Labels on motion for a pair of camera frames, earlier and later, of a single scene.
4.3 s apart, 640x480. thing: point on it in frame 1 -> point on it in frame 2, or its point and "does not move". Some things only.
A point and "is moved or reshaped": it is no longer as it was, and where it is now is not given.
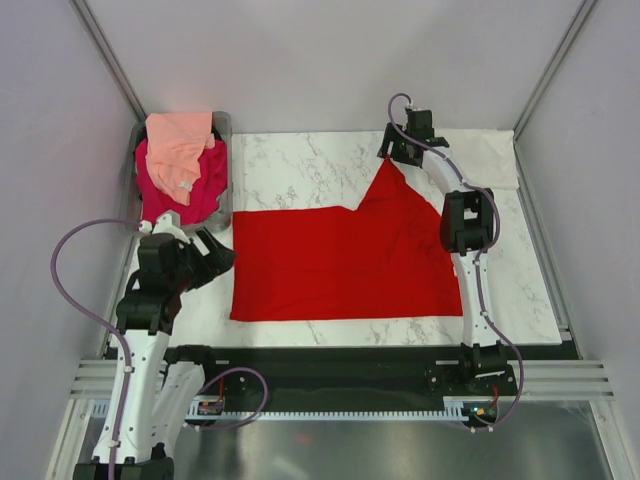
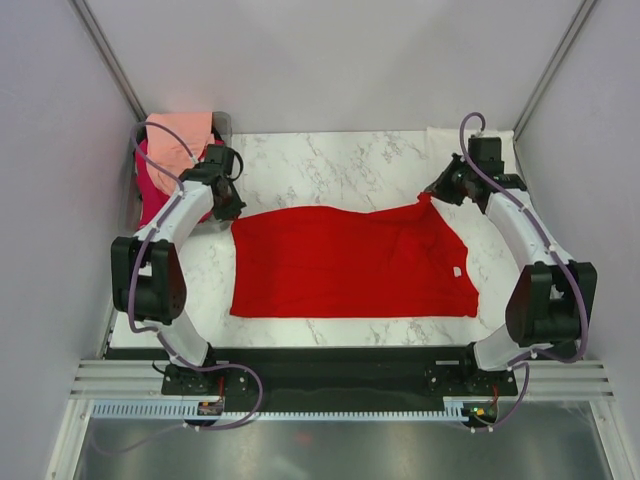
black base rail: x=348 y=377 does not move
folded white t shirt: x=485 y=158 does not move
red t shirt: x=389 y=257 is moved or reshaped
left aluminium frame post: x=107 y=54 does not move
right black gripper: x=391 y=134 -> x=440 y=189
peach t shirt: x=176 y=142 does not move
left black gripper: x=219 y=260 -> x=234 y=210
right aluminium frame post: x=583 y=12 does not move
